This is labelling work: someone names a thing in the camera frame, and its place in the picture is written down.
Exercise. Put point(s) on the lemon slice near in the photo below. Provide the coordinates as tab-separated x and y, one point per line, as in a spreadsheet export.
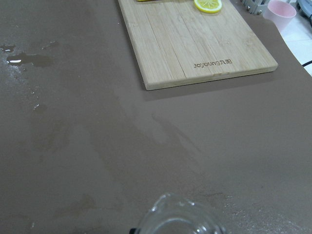
208	6

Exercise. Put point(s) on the pink plastic cup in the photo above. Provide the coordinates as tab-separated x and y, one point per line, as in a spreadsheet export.
280	13

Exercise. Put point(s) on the bamboo cutting board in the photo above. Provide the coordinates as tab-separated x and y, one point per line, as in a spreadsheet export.
176	44

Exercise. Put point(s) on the clear glass measuring cup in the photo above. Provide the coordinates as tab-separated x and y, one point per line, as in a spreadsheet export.
174	214

